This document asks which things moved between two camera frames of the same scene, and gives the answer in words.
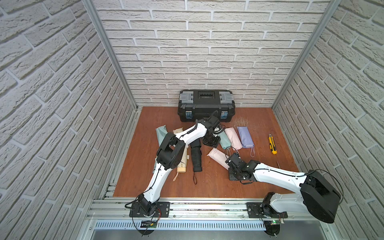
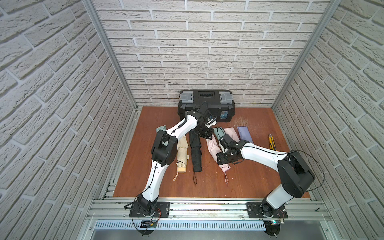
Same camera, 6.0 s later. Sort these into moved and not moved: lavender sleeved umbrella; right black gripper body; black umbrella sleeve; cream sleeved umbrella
Moved: right black gripper body
Not moved: cream sleeved umbrella; lavender sleeved umbrella; black umbrella sleeve
